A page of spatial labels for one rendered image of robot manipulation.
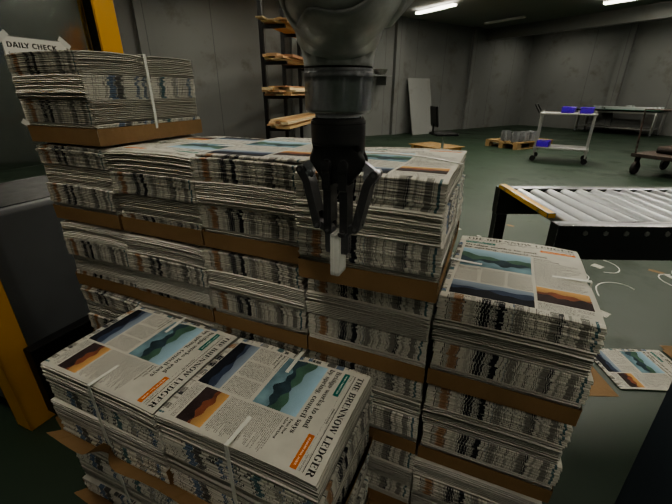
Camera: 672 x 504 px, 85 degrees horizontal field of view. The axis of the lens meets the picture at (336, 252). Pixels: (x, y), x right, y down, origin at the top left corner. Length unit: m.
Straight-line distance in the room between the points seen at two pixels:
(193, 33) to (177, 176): 8.46
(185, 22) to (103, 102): 8.24
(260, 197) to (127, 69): 0.57
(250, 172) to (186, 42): 8.53
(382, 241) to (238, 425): 0.45
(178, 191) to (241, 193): 0.19
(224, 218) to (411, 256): 0.46
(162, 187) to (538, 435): 1.02
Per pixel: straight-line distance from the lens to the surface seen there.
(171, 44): 9.25
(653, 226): 1.56
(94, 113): 1.16
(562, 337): 0.79
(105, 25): 1.89
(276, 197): 0.80
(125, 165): 1.10
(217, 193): 0.90
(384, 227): 0.66
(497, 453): 0.99
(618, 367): 2.25
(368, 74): 0.51
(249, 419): 0.82
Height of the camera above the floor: 1.19
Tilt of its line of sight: 24 degrees down
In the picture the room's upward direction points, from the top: straight up
